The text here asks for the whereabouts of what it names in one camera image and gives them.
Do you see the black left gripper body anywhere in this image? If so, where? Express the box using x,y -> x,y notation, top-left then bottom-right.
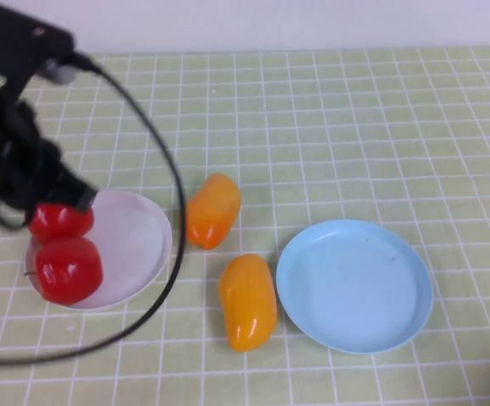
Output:
0,98 -> 90,213

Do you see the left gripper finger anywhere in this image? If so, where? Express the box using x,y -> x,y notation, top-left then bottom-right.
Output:
74,184 -> 100,213

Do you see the red apple with yellow top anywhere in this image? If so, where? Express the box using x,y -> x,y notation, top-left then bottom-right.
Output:
27,202 -> 96,245

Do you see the red apple with long stem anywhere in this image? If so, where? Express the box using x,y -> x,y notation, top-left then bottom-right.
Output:
23,236 -> 104,306

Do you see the orange mango with red blush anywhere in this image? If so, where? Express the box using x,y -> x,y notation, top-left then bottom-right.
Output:
184,172 -> 243,251

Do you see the yellow orange mango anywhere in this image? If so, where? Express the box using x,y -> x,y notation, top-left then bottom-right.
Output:
217,253 -> 278,354

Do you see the white round plate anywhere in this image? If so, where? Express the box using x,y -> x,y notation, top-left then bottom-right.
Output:
24,189 -> 173,312

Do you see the light blue round plate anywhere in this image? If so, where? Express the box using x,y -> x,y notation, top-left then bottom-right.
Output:
274,218 -> 435,355

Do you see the green checkered tablecloth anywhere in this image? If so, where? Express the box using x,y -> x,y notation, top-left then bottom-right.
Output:
0,48 -> 490,406

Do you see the black left camera cable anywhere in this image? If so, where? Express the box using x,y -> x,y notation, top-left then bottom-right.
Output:
0,50 -> 188,368

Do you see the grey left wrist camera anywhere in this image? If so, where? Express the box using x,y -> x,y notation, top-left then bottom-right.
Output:
41,58 -> 78,85

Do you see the black left camera bracket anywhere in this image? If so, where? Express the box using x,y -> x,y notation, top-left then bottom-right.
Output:
0,1 -> 77,101

